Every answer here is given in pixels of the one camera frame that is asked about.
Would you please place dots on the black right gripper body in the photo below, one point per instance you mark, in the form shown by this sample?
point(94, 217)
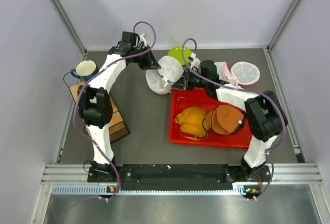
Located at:
point(192, 80)

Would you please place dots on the green plastic plate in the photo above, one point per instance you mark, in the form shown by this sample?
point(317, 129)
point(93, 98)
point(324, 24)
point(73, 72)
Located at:
point(176, 52)

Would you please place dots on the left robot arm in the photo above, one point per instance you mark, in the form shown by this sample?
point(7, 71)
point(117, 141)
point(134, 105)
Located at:
point(94, 105)

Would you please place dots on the red plastic tray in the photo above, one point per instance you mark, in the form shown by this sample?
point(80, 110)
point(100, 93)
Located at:
point(198, 98)

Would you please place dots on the wooden box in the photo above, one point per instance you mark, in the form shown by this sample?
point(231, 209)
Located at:
point(117, 126)

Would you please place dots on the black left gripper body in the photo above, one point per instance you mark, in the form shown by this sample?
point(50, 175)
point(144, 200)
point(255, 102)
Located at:
point(144, 61)

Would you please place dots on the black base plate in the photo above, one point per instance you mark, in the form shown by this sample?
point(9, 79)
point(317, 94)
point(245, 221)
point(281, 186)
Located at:
point(222, 172)

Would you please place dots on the pink-trimmed mesh laundry bag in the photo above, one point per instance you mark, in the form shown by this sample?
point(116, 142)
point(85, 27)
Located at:
point(241, 73)

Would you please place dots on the aluminium frame rail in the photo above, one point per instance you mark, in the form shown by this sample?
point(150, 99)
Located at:
point(73, 180)

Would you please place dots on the blue mug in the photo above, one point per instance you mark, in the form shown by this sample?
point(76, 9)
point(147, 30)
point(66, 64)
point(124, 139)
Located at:
point(85, 70)

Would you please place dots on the yellow lace bra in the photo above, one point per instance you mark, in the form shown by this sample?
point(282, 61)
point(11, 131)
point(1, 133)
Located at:
point(193, 123)

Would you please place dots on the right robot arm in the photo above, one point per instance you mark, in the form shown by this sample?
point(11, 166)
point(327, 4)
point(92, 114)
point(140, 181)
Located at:
point(237, 107)

